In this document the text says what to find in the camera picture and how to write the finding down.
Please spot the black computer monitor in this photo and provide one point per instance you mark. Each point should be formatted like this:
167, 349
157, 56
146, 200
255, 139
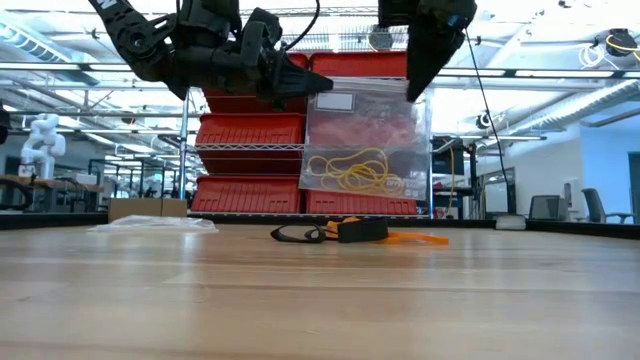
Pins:
440, 162

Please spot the thin yellow rubber band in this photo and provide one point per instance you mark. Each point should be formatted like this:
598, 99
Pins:
385, 186
357, 175

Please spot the black ceiling dome camera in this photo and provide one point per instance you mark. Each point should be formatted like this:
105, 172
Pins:
484, 121

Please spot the grey office chair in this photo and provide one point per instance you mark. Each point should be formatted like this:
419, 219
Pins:
592, 202
547, 207

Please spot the black aluminium table frame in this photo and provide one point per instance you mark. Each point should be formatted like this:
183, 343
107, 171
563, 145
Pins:
50, 220

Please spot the red plastic storage bin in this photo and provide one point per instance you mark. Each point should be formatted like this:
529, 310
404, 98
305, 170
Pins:
250, 129
250, 195
300, 59
360, 65
360, 206

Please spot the grey door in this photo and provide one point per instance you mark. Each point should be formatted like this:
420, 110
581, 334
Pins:
635, 190

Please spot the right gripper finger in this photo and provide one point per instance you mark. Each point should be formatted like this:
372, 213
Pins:
427, 55

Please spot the wooden workbench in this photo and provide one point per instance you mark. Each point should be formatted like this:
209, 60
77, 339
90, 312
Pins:
50, 182

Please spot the small brown cardboard box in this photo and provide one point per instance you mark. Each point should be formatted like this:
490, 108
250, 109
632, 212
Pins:
145, 210

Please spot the clear plastic zip bag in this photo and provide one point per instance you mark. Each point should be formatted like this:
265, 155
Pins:
370, 125
150, 224

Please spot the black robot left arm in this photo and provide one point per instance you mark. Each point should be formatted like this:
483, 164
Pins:
135, 42

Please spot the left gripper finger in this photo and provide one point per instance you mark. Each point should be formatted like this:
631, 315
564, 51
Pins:
295, 80
272, 27

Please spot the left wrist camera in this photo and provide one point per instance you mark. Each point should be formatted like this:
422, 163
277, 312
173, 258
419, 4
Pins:
210, 15

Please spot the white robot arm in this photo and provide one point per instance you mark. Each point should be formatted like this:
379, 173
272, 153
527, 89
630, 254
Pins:
42, 145

